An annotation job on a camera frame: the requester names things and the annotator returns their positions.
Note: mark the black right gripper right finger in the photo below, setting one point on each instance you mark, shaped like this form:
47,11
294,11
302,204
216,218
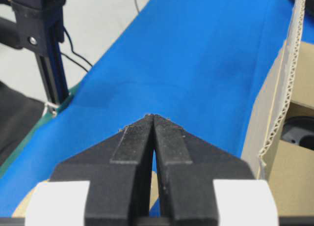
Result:
186,168

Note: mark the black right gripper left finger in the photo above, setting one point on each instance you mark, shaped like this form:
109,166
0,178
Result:
119,170

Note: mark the brown cardboard box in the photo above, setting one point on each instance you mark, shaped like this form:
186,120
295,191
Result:
279,143

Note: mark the black item inside box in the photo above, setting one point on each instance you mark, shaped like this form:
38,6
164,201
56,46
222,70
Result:
299,130

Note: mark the blue table cloth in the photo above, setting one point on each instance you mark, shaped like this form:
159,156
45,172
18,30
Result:
199,62

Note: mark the black vertical frame post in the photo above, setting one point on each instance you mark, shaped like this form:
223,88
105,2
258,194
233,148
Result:
41,30

